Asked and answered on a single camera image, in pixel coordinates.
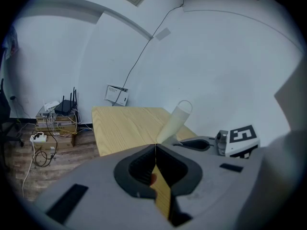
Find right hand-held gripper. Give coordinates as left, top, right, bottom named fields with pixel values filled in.
left=173, top=124, right=261, bottom=160

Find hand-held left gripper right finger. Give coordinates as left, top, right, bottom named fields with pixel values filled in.
left=155, top=144, right=264, bottom=227

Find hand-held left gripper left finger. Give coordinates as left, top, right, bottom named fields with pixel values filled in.
left=35, top=144, right=175, bottom=230

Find translucent white drink container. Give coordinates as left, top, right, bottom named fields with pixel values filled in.
left=155, top=100, right=193, bottom=145

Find flat cardboard box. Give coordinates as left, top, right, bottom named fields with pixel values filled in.
left=35, top=121, right=78, bottom=136

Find white power strip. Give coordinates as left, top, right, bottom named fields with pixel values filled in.
left=29, top=132, right=47, bottom=144

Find black router with antennas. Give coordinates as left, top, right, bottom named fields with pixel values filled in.
left=54, top=87, right=79, bottom=116

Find white router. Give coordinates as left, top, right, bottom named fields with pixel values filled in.
left=43, top=100, right=60, bottom=112

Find hanging clothes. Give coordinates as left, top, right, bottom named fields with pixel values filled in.
left=2, top=25, right=20, bottom=60

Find coiled black cable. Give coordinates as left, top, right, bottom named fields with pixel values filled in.
left=33, top=118, right=59, bottom=168

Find white power cable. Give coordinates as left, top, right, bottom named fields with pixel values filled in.
left=22, top=141, right=35, bottom=199

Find grey network switch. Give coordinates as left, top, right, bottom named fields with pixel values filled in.
left=35, top=106, right=74, bottom=122

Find white wall network box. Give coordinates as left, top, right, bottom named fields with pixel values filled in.
left=104, top=84, right=130, bottom=107

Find long black wall cable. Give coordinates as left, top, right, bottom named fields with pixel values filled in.
left=112, top=0, right=186, bottom=106

